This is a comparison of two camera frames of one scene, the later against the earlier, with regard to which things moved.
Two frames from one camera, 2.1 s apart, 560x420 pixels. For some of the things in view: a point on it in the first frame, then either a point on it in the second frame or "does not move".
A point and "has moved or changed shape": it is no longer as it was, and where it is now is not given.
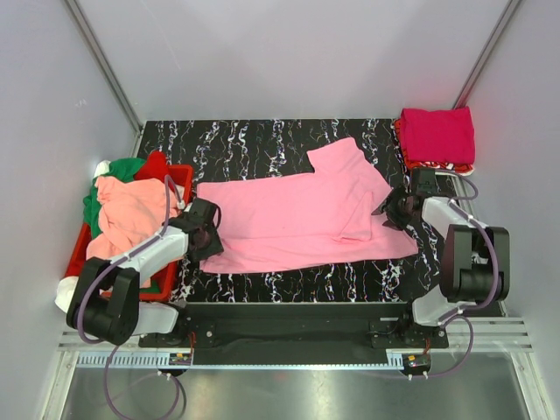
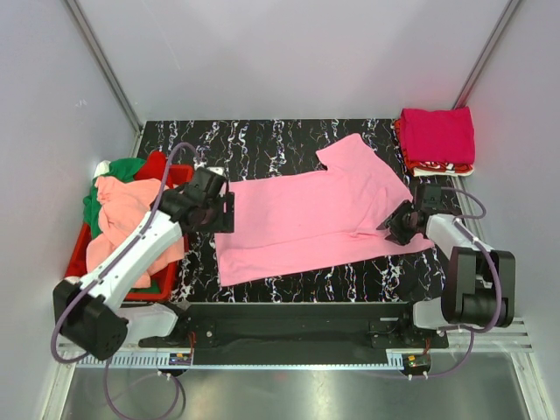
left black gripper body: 211,246 -> 211,219
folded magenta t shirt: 437,136 does not move
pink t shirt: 325,216 has moved or changed shape
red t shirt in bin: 156,167 does not move
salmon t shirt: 129,213 does not move
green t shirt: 122,170 does not move
